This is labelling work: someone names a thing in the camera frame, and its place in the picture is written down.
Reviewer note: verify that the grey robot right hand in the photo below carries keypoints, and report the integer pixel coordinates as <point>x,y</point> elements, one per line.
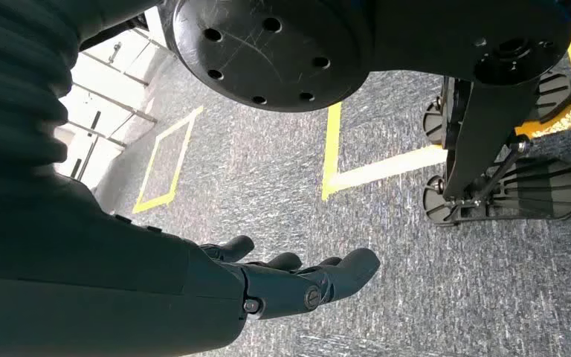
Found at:
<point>93,295</point>

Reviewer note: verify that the metal railing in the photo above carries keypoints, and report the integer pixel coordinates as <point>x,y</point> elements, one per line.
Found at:
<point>118,103</point>

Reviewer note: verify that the black robot pelvis housing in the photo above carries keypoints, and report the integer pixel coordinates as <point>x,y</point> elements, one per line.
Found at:
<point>275,49</point>

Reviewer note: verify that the black robot left leg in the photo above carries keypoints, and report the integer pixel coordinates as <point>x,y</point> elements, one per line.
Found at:
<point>455,113</point>

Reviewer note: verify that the black robot leg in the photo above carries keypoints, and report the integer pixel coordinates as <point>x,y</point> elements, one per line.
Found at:
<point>487,128</point>
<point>455,113</point>

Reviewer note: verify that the black robot right leg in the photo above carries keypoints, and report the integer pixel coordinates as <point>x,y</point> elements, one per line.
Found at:
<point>487,128</point>

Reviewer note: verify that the black robot right foot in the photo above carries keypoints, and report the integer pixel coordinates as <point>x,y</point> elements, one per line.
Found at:
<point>536,192</point>

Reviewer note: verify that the black robot foot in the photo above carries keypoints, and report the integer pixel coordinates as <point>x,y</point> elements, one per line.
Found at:
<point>554,93</point>
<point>536,192</point>

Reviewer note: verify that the black robot left foot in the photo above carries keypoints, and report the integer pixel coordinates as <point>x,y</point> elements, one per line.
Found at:
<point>554,93</point>

